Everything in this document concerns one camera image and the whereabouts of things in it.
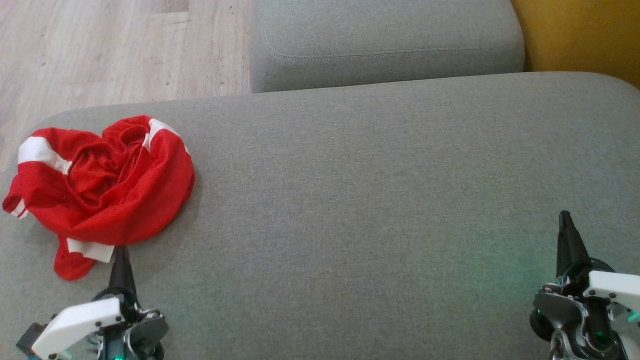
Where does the small grey sofa cushion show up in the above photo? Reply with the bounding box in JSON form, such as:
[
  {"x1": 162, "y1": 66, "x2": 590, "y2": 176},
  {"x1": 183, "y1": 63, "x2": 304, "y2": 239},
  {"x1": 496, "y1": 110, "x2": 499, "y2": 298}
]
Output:
[{"x1": 248, "y1": 0, "x2": 526, "y2": 94}]

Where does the plain red garment white trim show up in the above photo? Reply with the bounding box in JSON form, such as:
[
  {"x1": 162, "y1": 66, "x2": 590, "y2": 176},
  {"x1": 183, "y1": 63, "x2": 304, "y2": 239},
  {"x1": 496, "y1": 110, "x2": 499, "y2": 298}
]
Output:
[{"x1": 1, "y1": 115, "x2": 196, "y2": 247}]

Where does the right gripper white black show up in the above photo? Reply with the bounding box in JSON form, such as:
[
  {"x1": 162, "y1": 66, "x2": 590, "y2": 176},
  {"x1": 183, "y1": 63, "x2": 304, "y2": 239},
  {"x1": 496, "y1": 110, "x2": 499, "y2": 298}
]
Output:
[{"x1": 529, "y1": 210, "x2": 640, "y2": 360}]

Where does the yellow sofa cushion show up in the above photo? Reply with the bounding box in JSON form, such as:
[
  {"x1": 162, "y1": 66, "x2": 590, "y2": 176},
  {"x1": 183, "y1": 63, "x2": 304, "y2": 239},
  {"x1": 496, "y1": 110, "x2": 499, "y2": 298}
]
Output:
[{"x1": 510, "y1": 0, "x2": 640, "y2": 91}]

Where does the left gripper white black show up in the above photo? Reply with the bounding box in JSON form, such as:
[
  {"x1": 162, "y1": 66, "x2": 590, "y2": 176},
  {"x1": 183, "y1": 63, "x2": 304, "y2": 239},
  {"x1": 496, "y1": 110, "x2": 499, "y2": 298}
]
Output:
[{"x1": 16, "y1": 245, "x2": 170, "y2": 360}]

